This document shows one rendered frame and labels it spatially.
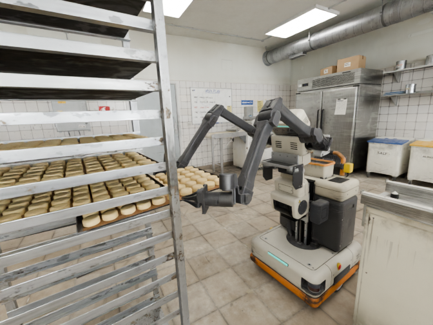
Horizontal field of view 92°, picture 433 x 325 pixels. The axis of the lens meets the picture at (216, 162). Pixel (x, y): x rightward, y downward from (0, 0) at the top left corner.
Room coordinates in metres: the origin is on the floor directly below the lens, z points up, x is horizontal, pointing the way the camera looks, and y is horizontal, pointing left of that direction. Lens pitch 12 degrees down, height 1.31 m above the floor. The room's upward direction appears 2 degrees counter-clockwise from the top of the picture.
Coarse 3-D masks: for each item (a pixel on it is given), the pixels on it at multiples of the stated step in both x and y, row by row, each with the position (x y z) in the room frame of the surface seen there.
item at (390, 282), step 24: (384, 216) 0.91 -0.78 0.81; (384, 240) 0.89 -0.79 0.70; (408, 240) 0.82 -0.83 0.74; (432, 240) 0.76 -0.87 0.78; (360, 264) 0.97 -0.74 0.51; (384, 264) 0.88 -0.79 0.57; (408, 264) 0.81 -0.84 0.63; (432, 264) 0.75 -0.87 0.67; (360, 288) 0.95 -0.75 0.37; (384, 288) 0.87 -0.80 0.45; (408, 288) 0.80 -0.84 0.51; (432, 288) 0.74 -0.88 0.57; (360, 312) 0.94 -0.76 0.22; (384, 312) 0.86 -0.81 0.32; (408, 312) 0.79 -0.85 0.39; (432, 312) 0.73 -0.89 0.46
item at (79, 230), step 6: (198, 168) 1.17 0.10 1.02; (210, 174) 1.07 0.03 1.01; (168, 204) 0.74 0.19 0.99; (150, 210) 0.70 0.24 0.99; (78, 216) 0.70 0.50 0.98; (132, 216) 0.67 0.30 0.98; (78, 222) 0.65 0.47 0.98; (114, 222) 0.63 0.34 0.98; (78, 228) 0.61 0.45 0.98; (96, 228) 0.61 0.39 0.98; (78, 234) 0.58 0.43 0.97
